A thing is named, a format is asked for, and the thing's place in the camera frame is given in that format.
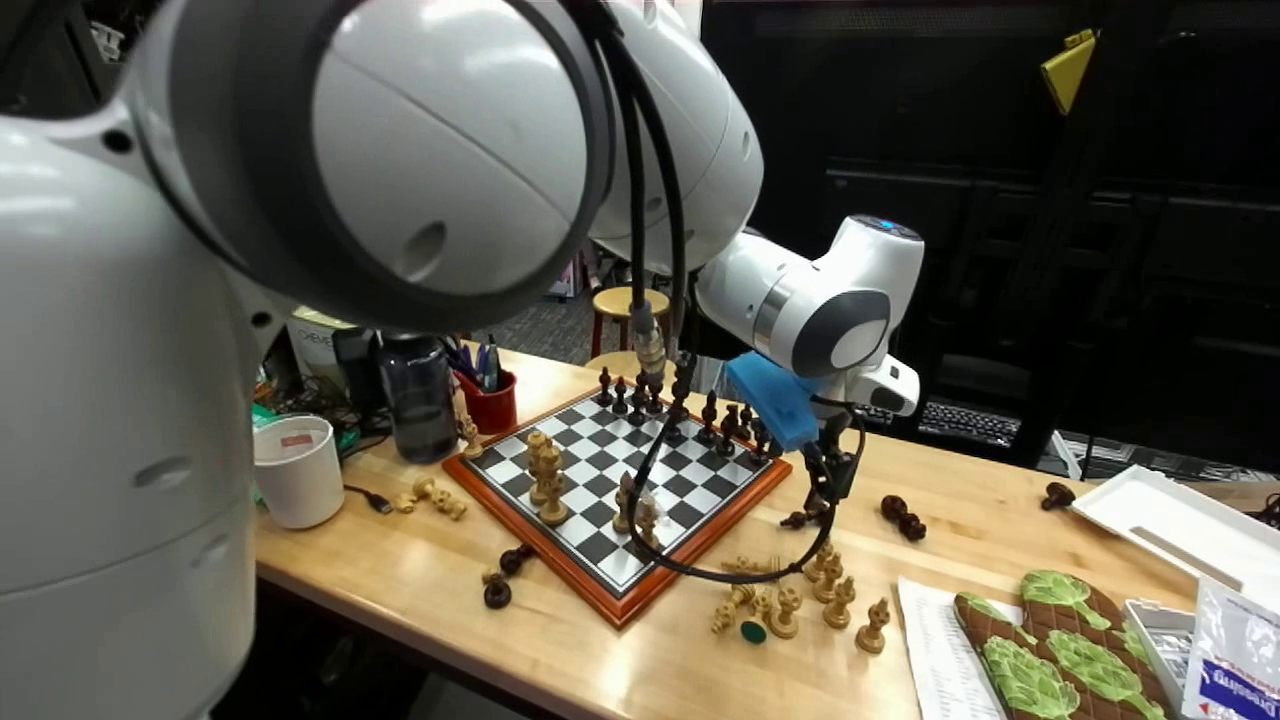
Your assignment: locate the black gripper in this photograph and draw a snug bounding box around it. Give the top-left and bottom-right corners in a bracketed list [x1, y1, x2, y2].
[804, 413, 860, 507]

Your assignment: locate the dark brown chess piece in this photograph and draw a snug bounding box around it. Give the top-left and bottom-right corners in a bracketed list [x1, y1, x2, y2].
[781, 499, 832, 534]

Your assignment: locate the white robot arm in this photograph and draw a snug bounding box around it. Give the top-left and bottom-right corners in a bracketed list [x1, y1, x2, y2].
[0, 0, 926, 720]

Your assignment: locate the light chess pieces cluster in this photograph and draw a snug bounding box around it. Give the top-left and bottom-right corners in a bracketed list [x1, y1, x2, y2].
[711, 541, 857, 643]

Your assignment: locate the light chess piece right end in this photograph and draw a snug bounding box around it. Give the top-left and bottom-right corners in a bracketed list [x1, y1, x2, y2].
[857, 597, 894, 655]

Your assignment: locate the light chess piece board front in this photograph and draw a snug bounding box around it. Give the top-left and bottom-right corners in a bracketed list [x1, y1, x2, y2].
[611, 474, 660, 554]

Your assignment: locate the wooden framed chess board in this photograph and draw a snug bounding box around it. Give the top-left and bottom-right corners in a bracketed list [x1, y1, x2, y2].
[442, 383, 798, 634]

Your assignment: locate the dark chess piece far right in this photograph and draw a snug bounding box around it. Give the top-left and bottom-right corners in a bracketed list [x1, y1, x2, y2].
[1039, 481, 1076, 513]

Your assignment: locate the light chess piece on board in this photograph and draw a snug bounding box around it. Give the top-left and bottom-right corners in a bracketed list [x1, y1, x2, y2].
[523, 432, 569, 529]

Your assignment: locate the green brown decorated board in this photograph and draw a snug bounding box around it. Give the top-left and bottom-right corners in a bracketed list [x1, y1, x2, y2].
[951, 568, 1173, 720]

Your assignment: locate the dark piece lying front left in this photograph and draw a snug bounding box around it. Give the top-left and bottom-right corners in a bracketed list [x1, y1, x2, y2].
[499, 546, 537, 575]

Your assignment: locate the white cloth mat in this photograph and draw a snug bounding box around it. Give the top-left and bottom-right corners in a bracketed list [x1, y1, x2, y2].
[898, 582, 1010, 720]

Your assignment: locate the wooden round stool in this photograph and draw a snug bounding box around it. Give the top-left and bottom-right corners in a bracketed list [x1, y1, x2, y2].
[587, 285, 669, 355]

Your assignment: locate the red pen cup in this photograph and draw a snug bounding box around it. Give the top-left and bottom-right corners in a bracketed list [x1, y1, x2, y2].
[460, 374, 518, 436]

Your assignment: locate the dark pawn front left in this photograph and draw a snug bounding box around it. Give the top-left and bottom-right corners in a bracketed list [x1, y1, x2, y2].
[479, 573, 514, 607]

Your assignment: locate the white tray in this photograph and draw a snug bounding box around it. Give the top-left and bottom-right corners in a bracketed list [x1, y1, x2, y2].
[1071, 464, 1280, 604]

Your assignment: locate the light pieces lying left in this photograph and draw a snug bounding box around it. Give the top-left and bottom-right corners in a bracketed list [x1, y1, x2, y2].
[393, 481, 470, 520]

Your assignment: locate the dark glass jar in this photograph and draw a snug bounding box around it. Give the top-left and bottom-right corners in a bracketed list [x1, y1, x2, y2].
[382, 331, 455, 464]

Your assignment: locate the white plastic bag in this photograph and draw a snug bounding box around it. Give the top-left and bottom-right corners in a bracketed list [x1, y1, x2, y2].
[1182, 582, 1280, 720]

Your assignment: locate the yellow triangular tag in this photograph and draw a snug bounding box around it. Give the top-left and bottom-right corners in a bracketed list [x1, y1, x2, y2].
[1039, 27, 1097, 117]

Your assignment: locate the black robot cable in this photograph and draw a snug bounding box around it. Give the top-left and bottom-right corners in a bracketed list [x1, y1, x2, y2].
[555, 0, 868, 590]

